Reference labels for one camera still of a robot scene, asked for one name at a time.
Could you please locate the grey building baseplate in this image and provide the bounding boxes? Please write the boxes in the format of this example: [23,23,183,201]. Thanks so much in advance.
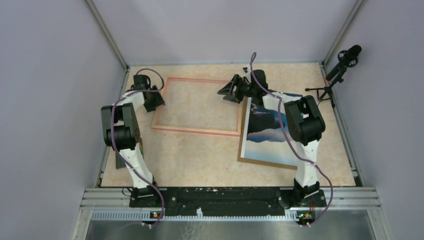
[115,152,126,170]

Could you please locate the black microphone tripod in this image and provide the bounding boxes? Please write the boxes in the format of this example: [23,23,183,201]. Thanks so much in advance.
[305,71,345,109]

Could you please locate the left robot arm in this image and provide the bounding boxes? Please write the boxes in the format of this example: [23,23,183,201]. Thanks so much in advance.
[100,74,165,207]

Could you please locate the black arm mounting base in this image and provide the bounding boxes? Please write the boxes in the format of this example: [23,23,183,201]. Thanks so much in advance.
[129,187,327,218]

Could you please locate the black microphone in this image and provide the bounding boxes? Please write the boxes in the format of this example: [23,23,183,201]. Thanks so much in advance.
[325,45,362,82]

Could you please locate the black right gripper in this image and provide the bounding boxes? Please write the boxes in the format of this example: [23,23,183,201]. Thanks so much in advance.
[217,75,256,104]

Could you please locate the pink wooden picture frame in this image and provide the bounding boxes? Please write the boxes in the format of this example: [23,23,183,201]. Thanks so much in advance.
[150,76,248,138]

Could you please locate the aluminium rail front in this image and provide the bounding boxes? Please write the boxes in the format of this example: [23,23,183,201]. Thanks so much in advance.
[79,187,382,210]

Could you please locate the colourful toy bricks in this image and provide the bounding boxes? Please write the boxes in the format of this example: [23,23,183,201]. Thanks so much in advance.
[138,142,144,155]

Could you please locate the landscape photo print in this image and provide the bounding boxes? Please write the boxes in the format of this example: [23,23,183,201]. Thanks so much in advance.
[239,92,311,167]

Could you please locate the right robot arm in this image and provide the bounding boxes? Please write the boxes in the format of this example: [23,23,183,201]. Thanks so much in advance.
[217,69,326,206]

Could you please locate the white cable duct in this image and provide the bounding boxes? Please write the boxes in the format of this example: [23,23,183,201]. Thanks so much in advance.
[90,208,300,222]

